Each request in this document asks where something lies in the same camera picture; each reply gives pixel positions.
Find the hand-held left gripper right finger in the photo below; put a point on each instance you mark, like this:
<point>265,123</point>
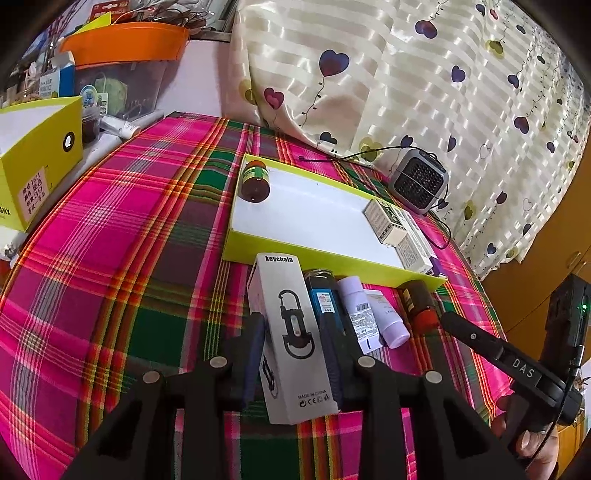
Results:
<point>330,350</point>

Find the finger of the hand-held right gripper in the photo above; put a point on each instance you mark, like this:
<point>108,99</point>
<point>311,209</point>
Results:
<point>466,332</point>

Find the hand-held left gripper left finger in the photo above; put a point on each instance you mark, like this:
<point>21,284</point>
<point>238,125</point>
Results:
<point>256,350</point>

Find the white box with car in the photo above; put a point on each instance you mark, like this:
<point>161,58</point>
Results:
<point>295,350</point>

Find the white tube lavender cap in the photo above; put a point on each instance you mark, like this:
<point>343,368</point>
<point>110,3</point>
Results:
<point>360,318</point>

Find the black box blue print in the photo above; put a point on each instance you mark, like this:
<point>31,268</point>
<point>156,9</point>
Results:
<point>323,297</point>

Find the brown bottle red cap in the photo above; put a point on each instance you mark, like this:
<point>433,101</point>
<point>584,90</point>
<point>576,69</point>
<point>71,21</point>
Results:
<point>418,302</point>

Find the lavender tube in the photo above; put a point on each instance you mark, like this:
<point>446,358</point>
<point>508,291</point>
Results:
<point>390,323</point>

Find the long white box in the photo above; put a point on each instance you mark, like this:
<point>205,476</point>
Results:
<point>413,254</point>

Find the lime green shallow box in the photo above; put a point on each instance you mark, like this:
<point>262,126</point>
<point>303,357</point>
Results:
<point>314,217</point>

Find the white box green print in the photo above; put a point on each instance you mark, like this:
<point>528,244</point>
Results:
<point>385,221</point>

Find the brown bottle green label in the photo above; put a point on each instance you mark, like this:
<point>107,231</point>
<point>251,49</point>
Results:
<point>254,184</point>

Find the person's right hand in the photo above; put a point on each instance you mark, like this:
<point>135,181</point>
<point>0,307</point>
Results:
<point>545,457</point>

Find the wooden furniture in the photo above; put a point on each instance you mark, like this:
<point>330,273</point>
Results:
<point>531,286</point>

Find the pink plaid tablecloth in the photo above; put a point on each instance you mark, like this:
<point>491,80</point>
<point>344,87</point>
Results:
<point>115,277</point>

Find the small grey heater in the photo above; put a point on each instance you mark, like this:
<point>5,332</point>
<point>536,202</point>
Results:
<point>418,180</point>

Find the small white tube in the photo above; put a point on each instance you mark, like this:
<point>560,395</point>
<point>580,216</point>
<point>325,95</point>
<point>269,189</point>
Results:
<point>120,127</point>

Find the cream heart print cloth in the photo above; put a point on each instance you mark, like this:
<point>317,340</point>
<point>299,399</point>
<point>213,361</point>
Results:
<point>415,69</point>

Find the dark red jar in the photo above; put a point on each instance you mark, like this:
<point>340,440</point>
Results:
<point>91,127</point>

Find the lime green lidded box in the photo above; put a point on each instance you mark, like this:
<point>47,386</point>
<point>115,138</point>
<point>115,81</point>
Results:
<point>41,161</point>

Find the clear bin orange lid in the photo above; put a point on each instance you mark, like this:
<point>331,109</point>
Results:
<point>129,44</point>

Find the blue and white carton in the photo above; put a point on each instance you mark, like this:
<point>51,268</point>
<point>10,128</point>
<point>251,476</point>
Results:
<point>57,81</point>

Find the silver foil packets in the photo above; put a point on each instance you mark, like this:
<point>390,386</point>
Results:
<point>184,14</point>

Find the yellow card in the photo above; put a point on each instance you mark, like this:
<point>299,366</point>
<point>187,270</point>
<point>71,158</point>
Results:
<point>94,23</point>

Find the red package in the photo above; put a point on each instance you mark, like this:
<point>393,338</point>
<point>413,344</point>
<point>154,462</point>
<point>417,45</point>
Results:
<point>113,8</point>

